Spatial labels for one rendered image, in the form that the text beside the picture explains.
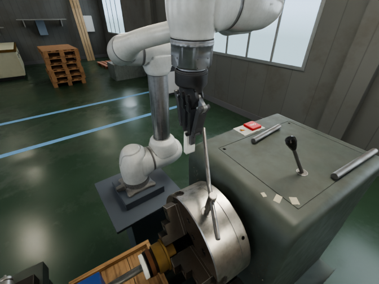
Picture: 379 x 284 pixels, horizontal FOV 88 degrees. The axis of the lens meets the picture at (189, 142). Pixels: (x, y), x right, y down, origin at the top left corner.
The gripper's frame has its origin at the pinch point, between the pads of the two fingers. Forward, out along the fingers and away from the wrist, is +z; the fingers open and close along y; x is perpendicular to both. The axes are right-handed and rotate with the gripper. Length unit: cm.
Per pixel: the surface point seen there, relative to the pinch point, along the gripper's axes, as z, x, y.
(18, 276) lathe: 48, -59, -18
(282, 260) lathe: 24.4, 11.1, 30.7
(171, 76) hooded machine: 110, 189, -384
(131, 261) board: 52, -23, -4
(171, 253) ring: 29.4, -12.8, 11.5
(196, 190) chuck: 17.1, 0.7, 3.8
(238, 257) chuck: 25.3, 1.8, 23.8
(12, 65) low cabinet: 130, -152, -764
